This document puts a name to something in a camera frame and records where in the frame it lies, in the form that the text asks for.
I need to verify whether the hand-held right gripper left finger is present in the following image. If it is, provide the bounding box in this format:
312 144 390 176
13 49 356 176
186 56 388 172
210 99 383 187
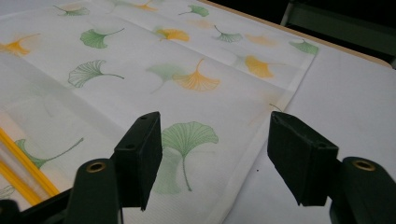
113 111 163 212

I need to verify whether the white leaf print cloth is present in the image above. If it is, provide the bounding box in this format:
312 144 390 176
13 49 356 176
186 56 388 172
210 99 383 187
0 0 320 224

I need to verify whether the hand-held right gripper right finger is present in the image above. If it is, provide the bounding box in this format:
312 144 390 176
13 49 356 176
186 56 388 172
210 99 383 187
266 110 340 207

